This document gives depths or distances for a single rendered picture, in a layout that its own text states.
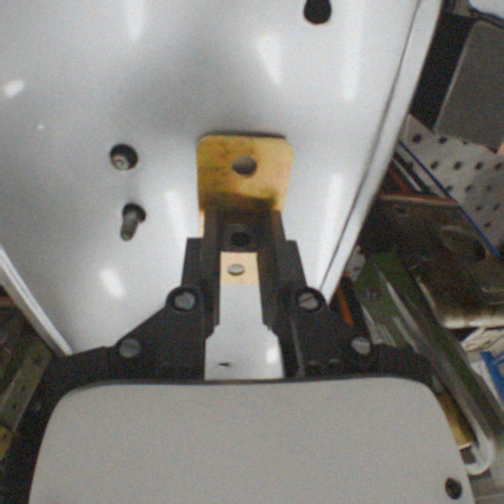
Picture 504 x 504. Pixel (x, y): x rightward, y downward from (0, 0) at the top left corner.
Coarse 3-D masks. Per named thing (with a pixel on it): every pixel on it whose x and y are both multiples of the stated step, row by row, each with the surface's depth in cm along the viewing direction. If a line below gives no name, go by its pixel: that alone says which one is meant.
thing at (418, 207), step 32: (416, 160) 30; (384, 192) 23; (416, 192) 25; (448, 192) 26; (384, 224) 21; (416, 224) 21; (448, 224) 21; (416, 256) 18; (448, 256) 18; (480, 256) 19; (448, 288) 16; (480, 288) 16; (448, 320) 15; (480, 320) 15
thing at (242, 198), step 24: (216, 144) 11; (240, 144) 11; (264, 144) 11; (288, 144) 11; (216, 168) 12; (264, 168) 12; (288, 168) 12; (216, 192) 12; (240, 192) 12; (264, 192) 13; (240, 216) 13; (240, 240) 14
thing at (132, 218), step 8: (128, 208) 14; (136, 208) 14; (128, 216) 13; (136, 216) 13; (128, 224) 13; (136, 224) 13; (120, 232) 13; (128, 232) 12; (136, 232) 13; (128, 240) 13
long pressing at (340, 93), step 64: (0, 0) 7; (64, 0) 7; (128, 0) 8; (192, 0) 8; (256, 0) 8; (384, 0) 8; (0, 64) 8; (64, 64) 9; (128, 64) 9; (192, 64) 9; (256, 64) 10; (320, 64) 10; (384, 64) 10; (0, 128) 10; (64, 128) 10; (128, 128) 11; (192, 128) 11; (256, 128) 11; (320, 128) 11; (384, 128) 12; (0, 192) 12; (64, 192) 13; (128, 192) 13; (192, 192) 13; (320, 192) 14; (0, 256) 15; (64, 256) 15; (128, 256) 16; (320, 256) 17; (64, 320) 20; (128, 320) 20; (256, 320) 21
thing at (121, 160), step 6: (120, 150) 11; (126, 150) 11; (132, 150) 12; (114, 156) 11; (120, 156) 11; (126, 156) 11; (132, 156) 12; (114, 162) 11; (120, 162) 11; (126, 162) 11; (120, 168) 11; (126, 168) 12
